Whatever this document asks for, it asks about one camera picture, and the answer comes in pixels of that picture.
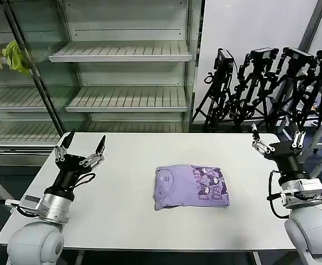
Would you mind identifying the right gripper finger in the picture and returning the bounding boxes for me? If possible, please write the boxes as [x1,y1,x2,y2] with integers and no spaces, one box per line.
[250,123,275,159]
[291,121,307,150]

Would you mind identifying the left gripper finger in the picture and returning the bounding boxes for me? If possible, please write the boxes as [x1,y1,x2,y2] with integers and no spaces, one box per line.
[54,130,76,162]
[79,134,107,168]

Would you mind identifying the green cloth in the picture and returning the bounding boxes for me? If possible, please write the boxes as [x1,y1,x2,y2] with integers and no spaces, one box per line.
[1,39,31,77]

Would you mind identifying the grey slanted pole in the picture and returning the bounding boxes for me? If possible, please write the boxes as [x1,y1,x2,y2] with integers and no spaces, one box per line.
[298,0,322,51]

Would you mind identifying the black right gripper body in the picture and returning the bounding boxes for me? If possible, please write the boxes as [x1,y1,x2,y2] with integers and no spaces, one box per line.
[263,141,307,182]

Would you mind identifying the glass-fronted grey shelf unit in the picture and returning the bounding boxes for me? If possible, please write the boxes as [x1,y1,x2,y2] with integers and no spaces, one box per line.
[0,0,67,168]

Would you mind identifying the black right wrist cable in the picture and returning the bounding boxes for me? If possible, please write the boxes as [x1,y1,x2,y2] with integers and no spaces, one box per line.
[266,169,292,221]

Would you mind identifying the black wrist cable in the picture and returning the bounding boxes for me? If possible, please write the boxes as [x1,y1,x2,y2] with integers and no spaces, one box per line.
[266,169,292,221]
[71,172,97,192]

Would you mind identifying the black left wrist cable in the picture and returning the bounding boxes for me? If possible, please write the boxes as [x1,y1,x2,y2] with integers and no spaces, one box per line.
[71,172,97,192]

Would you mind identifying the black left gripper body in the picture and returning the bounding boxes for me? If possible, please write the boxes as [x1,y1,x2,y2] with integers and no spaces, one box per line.
[45,153,96,198]

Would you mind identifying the empty white shelf unit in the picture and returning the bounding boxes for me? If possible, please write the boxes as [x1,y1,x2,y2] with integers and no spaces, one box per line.
[48,0,203,134]

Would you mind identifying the purple printed shirt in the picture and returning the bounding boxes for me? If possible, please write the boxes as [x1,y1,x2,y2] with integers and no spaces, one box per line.
[152,163,231,212]

